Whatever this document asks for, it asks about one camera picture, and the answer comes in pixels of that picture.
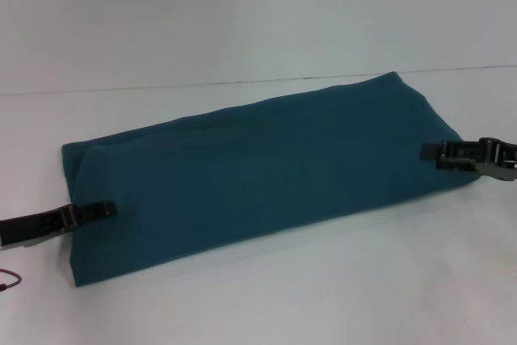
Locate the dark red left gripper cable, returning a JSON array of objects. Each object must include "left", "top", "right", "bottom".
[{"left": 0, "top": 267, "right": 23, "bottom": 292}]

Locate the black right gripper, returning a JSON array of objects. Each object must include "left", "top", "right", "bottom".
[{"left": 419, "top": 137, "right": 517, "bottom": 182}]

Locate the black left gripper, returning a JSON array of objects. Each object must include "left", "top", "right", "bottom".
[{"left": 0, "top": 200, "right": 119, "bottom": 250}]

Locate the teal blue shirt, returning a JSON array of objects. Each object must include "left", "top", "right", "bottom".
[{"left": 59, "top": 70, "right": 484, "bottom": 288}]

